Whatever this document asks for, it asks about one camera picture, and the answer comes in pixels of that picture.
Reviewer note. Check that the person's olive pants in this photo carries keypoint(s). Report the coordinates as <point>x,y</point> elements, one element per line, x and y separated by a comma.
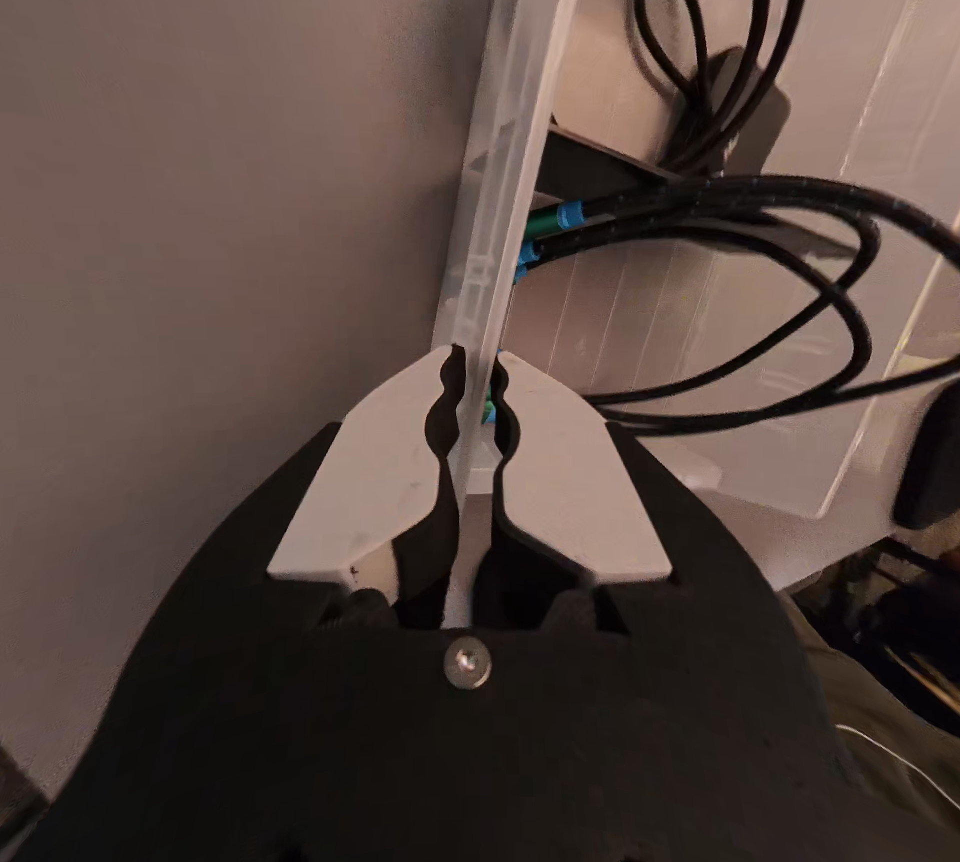
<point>885,727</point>

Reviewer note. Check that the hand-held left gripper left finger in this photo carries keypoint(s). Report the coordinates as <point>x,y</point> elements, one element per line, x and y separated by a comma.
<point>360,487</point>

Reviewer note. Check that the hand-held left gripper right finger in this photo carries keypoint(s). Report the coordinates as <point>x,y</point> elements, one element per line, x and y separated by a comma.
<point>577,494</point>

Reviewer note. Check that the clear plastic organizer box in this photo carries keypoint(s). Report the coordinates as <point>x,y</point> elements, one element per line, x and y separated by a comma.
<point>517,126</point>

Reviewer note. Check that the black cushion pad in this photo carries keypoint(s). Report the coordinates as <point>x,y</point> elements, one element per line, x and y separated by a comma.
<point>934,464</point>

